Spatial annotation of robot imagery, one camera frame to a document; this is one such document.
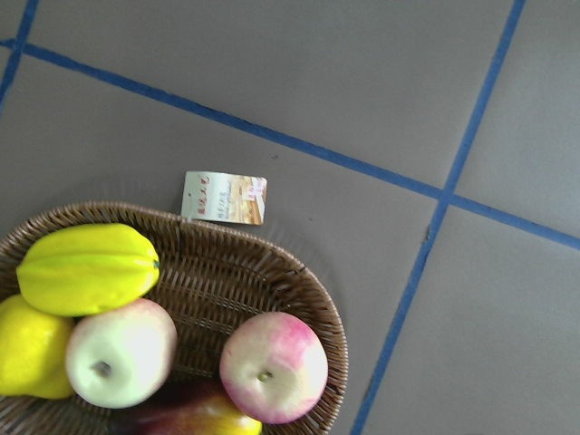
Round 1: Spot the yellow lemon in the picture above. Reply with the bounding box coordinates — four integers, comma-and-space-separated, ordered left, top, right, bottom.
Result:
1, 295, 74, 400

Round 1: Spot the yellow starfruit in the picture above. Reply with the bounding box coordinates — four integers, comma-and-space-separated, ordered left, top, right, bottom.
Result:
16, 223, 160, 317

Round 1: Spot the red pink apple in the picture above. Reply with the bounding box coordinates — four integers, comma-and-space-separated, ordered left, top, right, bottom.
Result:
219, 312, 328, 424

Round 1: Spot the pale green apple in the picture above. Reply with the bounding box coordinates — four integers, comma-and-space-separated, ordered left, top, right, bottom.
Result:
65, 298, 178, 409

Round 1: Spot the dark red mango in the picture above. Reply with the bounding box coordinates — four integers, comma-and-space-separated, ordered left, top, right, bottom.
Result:
108, 378, 263, 435

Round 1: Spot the small snack packet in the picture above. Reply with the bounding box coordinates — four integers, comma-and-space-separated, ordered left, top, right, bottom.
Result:
180, 171, 267, 226

